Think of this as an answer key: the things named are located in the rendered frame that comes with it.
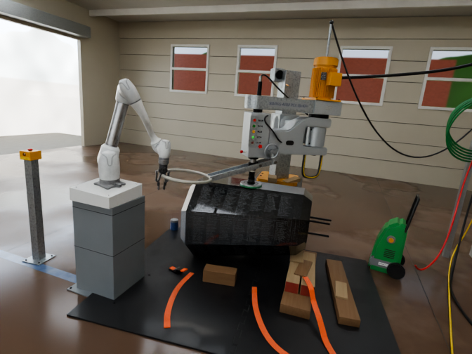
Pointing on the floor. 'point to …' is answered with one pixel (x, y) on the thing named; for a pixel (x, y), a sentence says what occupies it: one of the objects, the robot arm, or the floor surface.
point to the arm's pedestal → (108, 247)
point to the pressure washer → (392, 245)
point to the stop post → (34, 207)
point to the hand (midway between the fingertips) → (161, 185)
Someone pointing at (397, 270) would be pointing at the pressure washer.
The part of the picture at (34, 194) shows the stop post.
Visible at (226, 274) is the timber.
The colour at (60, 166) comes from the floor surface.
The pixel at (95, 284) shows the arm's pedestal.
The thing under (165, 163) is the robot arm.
